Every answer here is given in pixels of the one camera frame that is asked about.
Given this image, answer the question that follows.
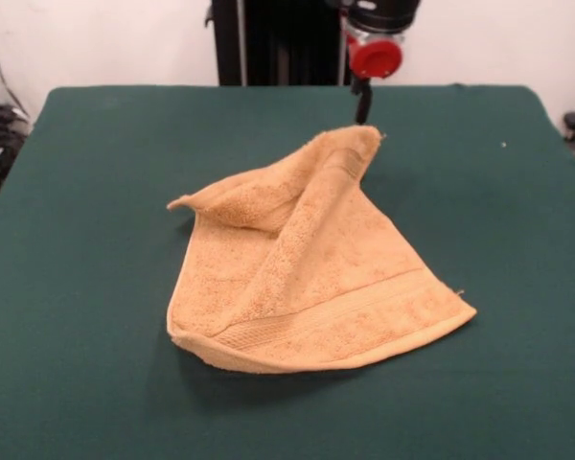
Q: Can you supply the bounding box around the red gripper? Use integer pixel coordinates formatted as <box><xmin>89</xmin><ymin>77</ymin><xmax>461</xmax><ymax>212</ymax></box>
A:
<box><xmin>345</xmin><ymin>32</ymin><xmax>406</xmax><ymax>127</ymax></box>

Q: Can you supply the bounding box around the tan terry towel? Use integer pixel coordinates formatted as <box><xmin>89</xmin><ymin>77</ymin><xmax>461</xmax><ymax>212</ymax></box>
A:
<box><xmin>166</xmin><ymin>125</ymin><xmax>478</xmax><ymax>374</ymax></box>

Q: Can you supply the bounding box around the black metal stand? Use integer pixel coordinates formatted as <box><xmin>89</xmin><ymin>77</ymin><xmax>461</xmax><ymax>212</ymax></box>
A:
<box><xmin>204</xmin><ymin>0</ymin><xmax>365</xmax><ymax>87</ymax></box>

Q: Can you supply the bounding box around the dark green table cloth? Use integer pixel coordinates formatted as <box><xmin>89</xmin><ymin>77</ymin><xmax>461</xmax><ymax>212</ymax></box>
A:
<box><xmin>0</xmin><ymin>83</ymin><xmax>575</xmax><ymax>460</ymax></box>

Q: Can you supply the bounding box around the black equipment pile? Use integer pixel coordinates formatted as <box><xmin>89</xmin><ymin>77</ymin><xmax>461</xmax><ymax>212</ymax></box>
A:
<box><xmin>0</xmin><ymin>74</ymin><xmax>33</xmax><ymax>198</ymax></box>

